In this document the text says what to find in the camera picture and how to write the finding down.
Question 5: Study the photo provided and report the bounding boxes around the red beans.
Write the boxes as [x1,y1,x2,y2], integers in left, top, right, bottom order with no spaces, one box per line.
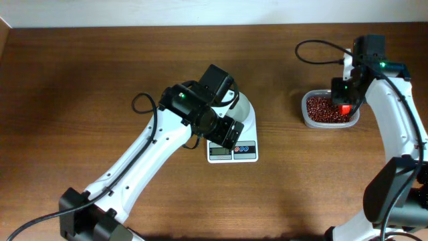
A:
[306,96,350,123]

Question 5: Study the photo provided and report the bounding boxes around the orange plastic measuring scoop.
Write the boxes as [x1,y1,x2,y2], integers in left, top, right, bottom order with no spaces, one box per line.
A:
[338,104,352,115]

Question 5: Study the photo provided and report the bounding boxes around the clear plastic container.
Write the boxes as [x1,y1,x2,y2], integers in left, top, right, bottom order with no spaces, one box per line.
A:
[302,90,360,129]

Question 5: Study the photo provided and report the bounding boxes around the white round bowl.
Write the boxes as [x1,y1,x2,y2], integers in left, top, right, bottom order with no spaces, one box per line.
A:
[226,92,250,123]

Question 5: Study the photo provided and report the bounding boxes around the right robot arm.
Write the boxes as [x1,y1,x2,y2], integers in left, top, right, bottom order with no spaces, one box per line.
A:
[324,35,427,240]

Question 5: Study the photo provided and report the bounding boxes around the white digital kitchen scale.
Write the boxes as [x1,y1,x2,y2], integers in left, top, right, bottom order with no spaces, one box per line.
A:
[207,103,259,163]

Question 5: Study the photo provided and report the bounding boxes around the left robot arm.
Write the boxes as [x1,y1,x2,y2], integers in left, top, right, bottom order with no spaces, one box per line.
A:
[60,65,243,241]

